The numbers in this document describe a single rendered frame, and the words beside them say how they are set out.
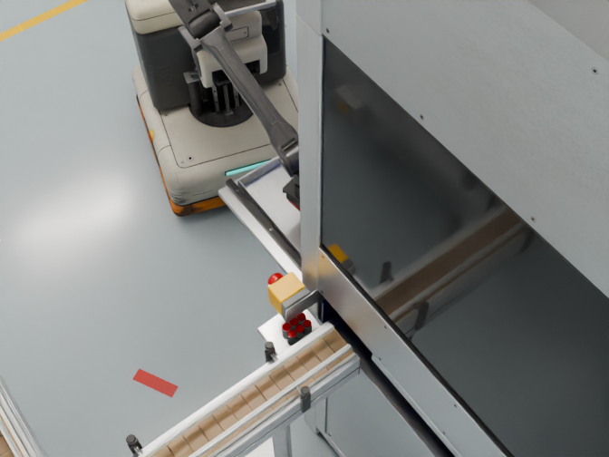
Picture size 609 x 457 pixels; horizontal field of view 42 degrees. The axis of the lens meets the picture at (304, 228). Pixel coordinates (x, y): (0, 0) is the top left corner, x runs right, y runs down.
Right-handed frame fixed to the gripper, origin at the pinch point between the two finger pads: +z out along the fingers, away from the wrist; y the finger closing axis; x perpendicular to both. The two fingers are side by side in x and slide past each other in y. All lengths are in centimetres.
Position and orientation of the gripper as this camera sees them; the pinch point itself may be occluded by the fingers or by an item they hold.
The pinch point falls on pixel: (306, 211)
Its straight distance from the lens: 207.5
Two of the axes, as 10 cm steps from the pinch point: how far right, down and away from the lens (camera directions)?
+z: 0.3, 5.6, 8.3
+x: 6.3, -6.5, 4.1
